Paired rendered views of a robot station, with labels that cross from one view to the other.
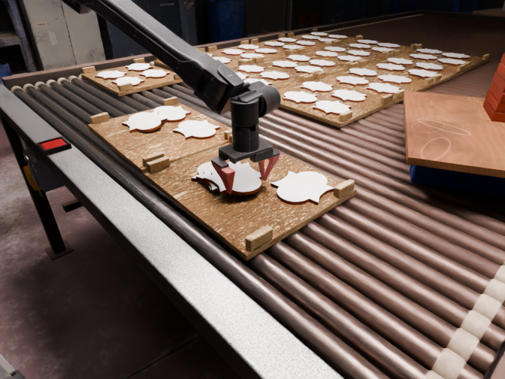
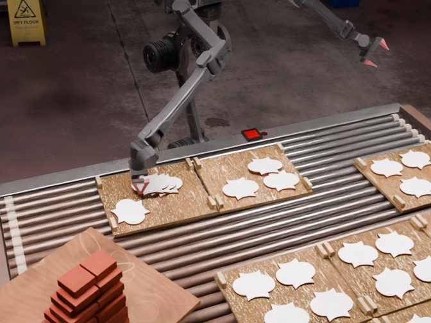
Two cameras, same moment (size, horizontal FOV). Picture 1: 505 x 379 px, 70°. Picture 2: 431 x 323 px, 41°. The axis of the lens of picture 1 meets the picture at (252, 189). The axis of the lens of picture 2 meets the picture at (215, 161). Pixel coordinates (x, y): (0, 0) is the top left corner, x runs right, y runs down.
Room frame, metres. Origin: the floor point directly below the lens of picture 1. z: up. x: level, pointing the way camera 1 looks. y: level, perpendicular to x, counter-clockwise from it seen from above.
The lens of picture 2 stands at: (1.57, -1.59, 2.43)
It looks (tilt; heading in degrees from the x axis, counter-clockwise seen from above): 36 degrees down; 109
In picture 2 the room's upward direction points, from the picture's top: 2 degrees clockwise
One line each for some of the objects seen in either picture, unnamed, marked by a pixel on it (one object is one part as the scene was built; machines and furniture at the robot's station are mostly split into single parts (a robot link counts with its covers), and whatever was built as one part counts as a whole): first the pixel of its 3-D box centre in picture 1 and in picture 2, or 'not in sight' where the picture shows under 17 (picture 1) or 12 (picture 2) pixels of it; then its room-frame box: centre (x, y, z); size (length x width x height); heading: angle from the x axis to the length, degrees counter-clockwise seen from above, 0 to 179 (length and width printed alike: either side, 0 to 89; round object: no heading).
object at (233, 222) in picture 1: (246, 183); (154, 196); (0.76, 0.02, 0.93); 0.41 x 0.35 x 0.02; 41
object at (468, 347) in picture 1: (152, 149); (237, 174); (1.02, 0.32, 0.90); 1.95 x 0.05 x 0.05; 43
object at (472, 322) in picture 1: (165, 144); (242, 181); (1.05, 0.28, 0.90); 1.95 x 0.05 x 0.05; 43
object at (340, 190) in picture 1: (344, 188); (113, 224); (0.71, -0.21, 0.95); 0.06 x 0.02 x 0.03; 131
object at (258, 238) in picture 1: (259, 238); (99, 182); (0.53, -0.01, 0.95); 0.06 x 0.02 x 0.03; 131
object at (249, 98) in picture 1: (246, 110); (138, 150); (0.70, 0.01, 1.14); 0.07 x 0.06 x 0.07; 146
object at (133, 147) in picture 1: (164, 131); (251, 177); (1.09, 0.29, 0.93); 0.41 x 0.35 x 0.02; 40
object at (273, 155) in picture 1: (258, 164); (140, 182); (0.72, -0.01, 1.01); 0.07 x 0.07 x 0.09; 35
